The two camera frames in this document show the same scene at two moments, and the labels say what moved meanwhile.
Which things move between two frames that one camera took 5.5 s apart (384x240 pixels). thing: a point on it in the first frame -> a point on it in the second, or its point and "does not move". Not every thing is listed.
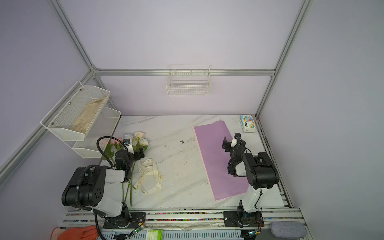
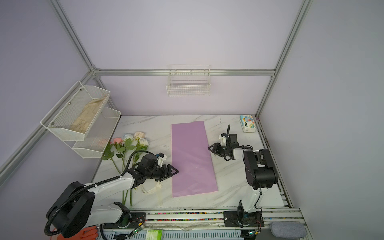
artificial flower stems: x=114 y=146 does not move
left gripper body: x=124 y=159 -> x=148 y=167
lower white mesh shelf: x=100 y=133 does not move
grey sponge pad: x=288 y=229 does not move
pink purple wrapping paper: x=210 y=139 -> x=193 y=159
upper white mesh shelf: x=72 y=117 does not move
